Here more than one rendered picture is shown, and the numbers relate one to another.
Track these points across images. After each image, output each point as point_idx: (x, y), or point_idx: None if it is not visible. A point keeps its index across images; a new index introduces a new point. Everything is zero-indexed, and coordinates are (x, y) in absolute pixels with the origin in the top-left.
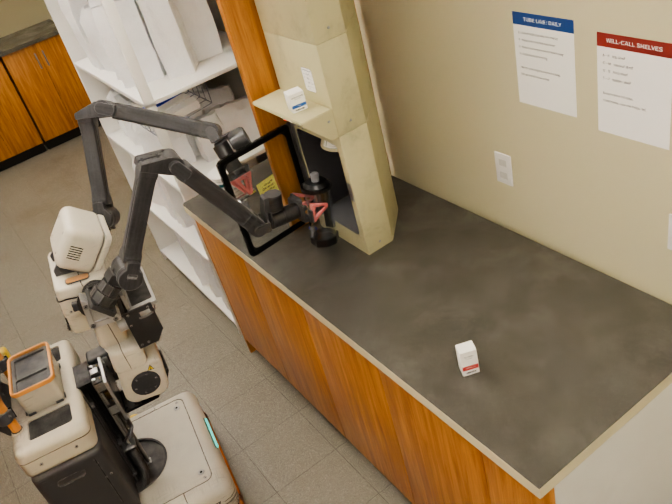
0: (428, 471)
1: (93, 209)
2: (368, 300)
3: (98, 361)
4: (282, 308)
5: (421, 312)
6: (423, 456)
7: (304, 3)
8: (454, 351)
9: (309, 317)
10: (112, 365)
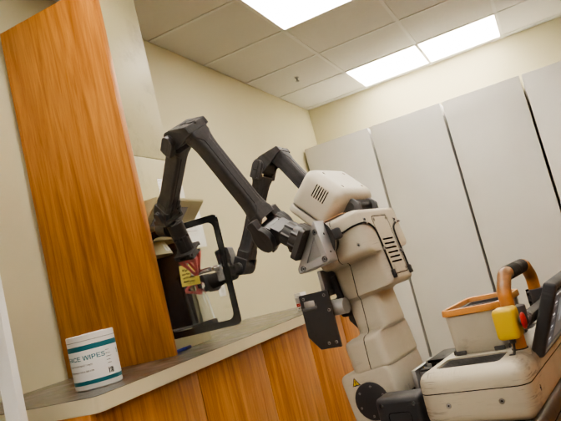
0: (341, 409)
1: (279, 209)
2: (264, 324)
3: (417, 367)
4: (248, 407)
5: (267, 321)
6: (336, 394)
7: (163, 133)
8: (293, 312)
9: (271, 363)
10: (412, 336)
